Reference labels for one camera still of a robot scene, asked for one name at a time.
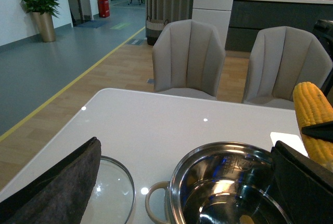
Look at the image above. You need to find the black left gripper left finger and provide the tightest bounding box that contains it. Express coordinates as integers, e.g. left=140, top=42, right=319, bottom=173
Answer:
left=1, top=137, right=101, bottom=223

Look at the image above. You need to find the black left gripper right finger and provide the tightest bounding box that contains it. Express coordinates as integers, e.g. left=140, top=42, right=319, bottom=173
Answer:
left=271, top=141, right=332, bottom=223

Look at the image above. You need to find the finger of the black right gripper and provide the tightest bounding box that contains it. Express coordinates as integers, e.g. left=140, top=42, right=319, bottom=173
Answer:
left=301, top=121, right=332, bottom=140

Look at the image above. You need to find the yellow corn cob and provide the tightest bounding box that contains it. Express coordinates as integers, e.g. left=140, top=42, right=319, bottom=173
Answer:
left=293, top=82, right=332, bottom=171

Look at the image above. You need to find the glass pot lid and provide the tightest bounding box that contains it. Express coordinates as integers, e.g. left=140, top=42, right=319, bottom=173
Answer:
left=81, top=156, right=136, bottom=223

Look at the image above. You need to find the white electric cooking pot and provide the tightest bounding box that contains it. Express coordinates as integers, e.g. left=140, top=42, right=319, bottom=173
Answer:
left=145, top=142, right=292, bottom=223

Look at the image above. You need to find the gold plant pot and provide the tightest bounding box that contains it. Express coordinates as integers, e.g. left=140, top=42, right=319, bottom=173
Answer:
left=32, top=12, right=56, bottom=42

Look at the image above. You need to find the right beige upholstered chair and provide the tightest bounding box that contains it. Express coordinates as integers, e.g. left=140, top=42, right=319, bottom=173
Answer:
left=242, top=26, right=332, bottom=110

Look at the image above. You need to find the beige upholstered chair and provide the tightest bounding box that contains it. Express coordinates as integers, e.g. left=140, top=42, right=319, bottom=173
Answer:
left=152, top=19, right=226, bottom=100
left=242, top=26, right=332, bottom=110

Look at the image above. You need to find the black washing machine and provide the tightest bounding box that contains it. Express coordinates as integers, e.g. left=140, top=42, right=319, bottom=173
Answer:
left=313, top=19, right=333, bottom=97

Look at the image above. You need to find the dark kitchen counter cabinet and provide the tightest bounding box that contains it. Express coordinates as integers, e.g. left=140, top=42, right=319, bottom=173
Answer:
left=225, top=0, right=332, bottom=52

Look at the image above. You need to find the left beige upholstered chair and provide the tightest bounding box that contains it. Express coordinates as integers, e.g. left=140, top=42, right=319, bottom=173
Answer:
left=152, top=19, right=226, bottom=100

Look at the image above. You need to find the white pillar cabinet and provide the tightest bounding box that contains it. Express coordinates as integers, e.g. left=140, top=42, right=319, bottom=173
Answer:
left=191, top=0, right=233, bottom=45

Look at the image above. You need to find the woven laundry basket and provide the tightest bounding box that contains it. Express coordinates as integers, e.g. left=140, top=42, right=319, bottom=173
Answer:
left=146, top=16, right=169, bottom=46

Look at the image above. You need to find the green potted plant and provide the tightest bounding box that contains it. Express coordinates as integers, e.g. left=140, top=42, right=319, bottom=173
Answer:
left=21, top=0, right=59, bottom=18

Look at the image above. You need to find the red bin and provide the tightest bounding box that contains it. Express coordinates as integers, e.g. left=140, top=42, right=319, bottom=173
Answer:
left=97, top=0, right=110, bottom=18

